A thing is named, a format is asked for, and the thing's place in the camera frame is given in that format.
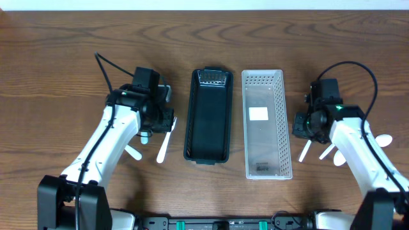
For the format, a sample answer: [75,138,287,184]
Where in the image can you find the white plastic spoon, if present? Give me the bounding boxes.
[333,150,346,167]
[298,140,312,162]
[375,134,393,148]
[319,144,335,160]

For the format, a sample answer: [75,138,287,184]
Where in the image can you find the clear white plastic basket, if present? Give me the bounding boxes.
[242,70,293,180]

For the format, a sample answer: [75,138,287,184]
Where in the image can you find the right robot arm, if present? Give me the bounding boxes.
[293,94,408,229]

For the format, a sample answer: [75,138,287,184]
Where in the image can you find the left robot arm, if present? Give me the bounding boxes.
[37,84,174,229]

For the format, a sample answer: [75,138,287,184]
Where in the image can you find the white fork under arm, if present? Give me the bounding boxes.
[125,145,143,161]

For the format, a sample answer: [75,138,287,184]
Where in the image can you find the light blue plastic fork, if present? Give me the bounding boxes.
[140,132,149,144]

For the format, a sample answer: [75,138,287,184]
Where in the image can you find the white plastic fork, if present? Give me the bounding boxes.
[156,117,177,164]

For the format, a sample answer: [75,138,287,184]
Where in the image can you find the dark green plastic basket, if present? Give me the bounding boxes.
[183,66,233,165]

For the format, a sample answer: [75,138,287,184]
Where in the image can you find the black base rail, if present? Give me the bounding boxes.
[110,209,316,230]

